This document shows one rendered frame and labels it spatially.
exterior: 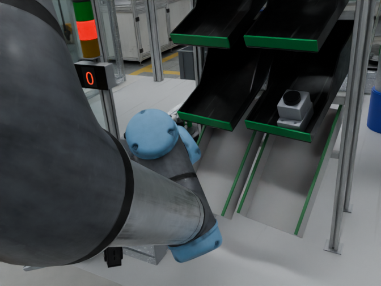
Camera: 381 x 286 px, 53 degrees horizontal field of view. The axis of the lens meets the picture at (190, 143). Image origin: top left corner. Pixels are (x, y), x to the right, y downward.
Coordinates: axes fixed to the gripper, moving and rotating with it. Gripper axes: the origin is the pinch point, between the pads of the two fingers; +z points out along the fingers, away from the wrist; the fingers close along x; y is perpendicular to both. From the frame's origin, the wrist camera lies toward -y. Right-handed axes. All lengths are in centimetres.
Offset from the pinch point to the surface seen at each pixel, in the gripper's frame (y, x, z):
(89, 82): 17, -52, -25
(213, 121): 0.7, -5.3, -41.6
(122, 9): 39, -544, -119
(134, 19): 19, -534, -124
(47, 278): -12.0, -19.4, 7.8
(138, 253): -19.5, -17.3, -11.8
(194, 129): -14, -53, -44
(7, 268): -6.7, -26.4, 15.8
